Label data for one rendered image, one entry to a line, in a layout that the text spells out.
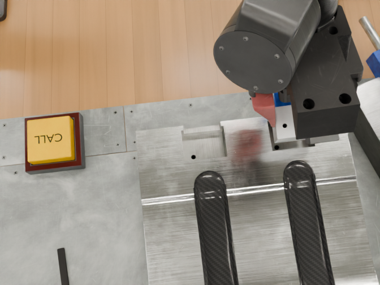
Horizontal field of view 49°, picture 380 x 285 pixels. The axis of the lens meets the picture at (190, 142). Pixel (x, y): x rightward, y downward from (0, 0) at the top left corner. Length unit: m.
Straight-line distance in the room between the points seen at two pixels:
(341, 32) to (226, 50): 0.11
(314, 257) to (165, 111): 0.29
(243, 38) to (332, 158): 0.29
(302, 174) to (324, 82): 0.22
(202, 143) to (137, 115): 0.13
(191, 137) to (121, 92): 0.15
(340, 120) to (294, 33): 0.08
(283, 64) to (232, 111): 0.36
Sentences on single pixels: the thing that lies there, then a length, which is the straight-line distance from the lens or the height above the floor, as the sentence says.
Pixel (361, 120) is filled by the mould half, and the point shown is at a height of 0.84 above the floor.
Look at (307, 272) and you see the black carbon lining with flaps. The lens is 0.53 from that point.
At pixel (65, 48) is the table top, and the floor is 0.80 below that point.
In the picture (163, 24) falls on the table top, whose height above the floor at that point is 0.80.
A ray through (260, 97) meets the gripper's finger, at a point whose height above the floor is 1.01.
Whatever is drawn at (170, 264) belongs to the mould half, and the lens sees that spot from 0.51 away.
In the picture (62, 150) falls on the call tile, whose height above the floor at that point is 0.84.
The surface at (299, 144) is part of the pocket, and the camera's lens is 0.56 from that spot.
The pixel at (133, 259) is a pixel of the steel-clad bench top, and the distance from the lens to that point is 0.60.
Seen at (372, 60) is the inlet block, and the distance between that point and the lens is 0.64.
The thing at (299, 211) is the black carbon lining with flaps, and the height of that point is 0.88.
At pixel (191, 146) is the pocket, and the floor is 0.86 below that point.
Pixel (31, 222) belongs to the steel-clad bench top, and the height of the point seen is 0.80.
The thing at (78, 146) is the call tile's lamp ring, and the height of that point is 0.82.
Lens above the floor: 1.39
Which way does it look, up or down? 75 degrees down
